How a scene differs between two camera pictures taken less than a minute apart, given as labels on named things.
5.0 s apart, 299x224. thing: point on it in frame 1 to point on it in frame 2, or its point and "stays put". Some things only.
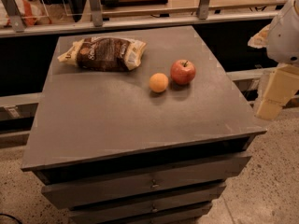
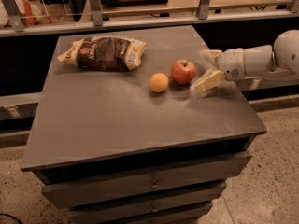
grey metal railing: [12, 23] stays put
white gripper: [284, 36] to [231, 63]
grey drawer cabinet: [150, 145] stays put
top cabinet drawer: [144, 182] stays put
